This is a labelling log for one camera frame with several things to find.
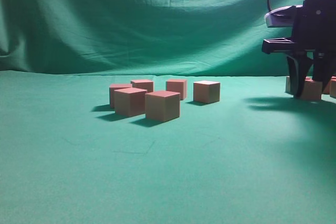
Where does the red wooden cube edge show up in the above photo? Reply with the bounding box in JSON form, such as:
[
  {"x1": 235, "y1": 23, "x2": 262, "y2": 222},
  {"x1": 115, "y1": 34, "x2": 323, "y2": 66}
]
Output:
[{"x1": 329, "y1": 78, "x2": 336, "y2": 98}]

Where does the red wooden cube back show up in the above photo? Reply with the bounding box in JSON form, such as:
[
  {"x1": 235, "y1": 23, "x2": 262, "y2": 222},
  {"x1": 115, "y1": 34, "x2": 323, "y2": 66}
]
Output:
[{"x1": 323, "y1": 76, "x2": 336, "y2": 94}]

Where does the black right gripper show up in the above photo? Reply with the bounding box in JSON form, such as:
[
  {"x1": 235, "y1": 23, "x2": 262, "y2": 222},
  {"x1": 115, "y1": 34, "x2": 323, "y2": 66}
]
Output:
[{"x1": 261, "y1": 0, "x2": 335, "y2": 98}]

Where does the red wooden cube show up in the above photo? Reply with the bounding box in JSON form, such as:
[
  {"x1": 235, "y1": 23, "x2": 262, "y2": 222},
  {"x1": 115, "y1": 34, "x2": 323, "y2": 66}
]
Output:
[
  {"x1": 285, "y1": 76, "x2": 291, "y2": 94},
  {"x1": 323, "y1": 76, "x2": 336, "y2": 94},
  {"x1": 299, "y1": 79, "x2": 322, "y2": 101}
]

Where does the red cube carried aloft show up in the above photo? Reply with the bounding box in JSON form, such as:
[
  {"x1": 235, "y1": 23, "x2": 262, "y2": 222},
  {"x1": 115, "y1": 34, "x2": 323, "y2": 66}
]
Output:
[{"x1": 145, "y1": 90, "x2": 181, "y2": 122}]

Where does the green cloth backdrop and cover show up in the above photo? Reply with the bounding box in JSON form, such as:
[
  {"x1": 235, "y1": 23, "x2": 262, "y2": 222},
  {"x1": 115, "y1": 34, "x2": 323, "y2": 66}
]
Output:
[{"x1": 1, "y1": 0, "x2": 335, "y2": 223}]

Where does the red cube placed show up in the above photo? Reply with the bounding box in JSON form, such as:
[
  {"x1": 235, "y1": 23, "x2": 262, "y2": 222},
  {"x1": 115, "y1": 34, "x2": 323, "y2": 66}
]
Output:
[
  {"x1": 193, "y1": 80, "x2": 221, "y2": 104},
  {"x1": 166, "y1": 79, "x2": 187, "y2": 100},
  {"x1": 131, "y1": 79, "x2": 154, "y2": 92}
]

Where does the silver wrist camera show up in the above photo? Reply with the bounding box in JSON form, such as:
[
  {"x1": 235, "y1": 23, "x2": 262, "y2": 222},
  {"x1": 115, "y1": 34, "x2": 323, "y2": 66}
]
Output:
[{"x1": 264, "y1": 5, "x2": 302, "y2": 28}]

